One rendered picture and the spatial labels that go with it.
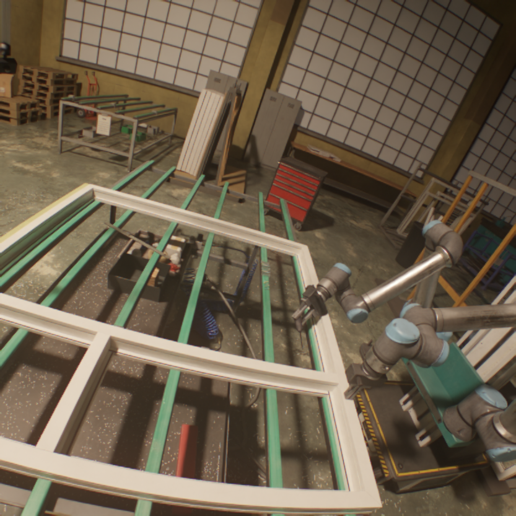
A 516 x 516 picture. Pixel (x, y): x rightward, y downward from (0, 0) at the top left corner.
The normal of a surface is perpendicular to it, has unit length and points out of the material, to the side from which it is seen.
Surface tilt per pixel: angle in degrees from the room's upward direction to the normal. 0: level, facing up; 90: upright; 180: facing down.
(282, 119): 90
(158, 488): 0
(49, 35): 90
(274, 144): 90
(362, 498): 0
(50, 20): 90
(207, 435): 0
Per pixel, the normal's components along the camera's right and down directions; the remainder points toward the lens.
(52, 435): 0.33, -0.80
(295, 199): -0.32, 0.40
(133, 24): 0.03, 0.54
